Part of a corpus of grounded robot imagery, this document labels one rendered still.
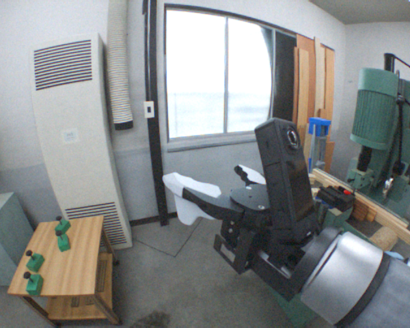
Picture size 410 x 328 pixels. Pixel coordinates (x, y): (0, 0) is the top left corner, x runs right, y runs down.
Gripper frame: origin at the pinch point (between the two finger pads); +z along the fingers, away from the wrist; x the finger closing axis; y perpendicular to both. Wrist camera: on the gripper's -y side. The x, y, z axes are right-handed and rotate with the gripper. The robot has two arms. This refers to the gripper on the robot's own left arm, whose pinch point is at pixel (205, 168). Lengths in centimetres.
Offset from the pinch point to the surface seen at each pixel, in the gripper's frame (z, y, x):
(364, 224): -22, 25, 68
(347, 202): -12, 16, 58
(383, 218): -29, 20, 75
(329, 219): -9, 24, 54
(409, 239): -44, 22, 71
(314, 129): 49, -3, 148
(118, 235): 114, 106, -4
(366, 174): -13, 7, 77
